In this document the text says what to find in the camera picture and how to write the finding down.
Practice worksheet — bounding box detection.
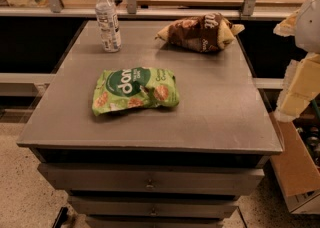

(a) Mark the bottom drawer front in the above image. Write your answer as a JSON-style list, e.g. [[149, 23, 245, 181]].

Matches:
[[86, 216, 223, 228]]

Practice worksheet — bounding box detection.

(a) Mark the green chip bag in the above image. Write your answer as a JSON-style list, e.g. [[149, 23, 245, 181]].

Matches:
[[92, 67, 180, 116]]

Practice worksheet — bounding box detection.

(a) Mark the brown chip bag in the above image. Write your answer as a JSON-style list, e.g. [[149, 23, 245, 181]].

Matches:
[[156, 12, 245, 53]]

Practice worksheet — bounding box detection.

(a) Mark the top drawer front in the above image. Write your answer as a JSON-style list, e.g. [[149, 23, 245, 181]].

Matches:
[[38, 163, 264, 196]]

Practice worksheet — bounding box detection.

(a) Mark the middle drawer front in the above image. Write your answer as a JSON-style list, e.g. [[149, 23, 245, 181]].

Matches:
[[68, 196, 237, 219]]

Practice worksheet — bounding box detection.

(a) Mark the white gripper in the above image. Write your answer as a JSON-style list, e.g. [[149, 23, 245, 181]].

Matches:
[[273, 0, 320, 122]]

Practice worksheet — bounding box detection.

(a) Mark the drawer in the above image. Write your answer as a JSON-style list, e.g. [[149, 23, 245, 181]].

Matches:
[[86, 216, 223, 228], [68, 196, 237, 219], [38, 163, 264, 196]]

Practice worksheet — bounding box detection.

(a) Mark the green pole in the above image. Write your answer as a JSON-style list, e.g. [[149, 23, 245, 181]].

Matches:
[[311, 99, 320, 121]]

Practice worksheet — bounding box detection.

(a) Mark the grey drawer cabinet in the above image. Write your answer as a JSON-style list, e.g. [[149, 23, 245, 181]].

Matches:
[[16, 20, 285, 228]]

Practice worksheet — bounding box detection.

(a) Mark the clear plastic water bottle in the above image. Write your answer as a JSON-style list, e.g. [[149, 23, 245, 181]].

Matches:
[[95, 0, 121, 52]]

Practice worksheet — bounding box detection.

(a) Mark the cardboard box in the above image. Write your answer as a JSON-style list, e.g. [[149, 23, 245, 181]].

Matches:
[[269, 113, 320, 215]]

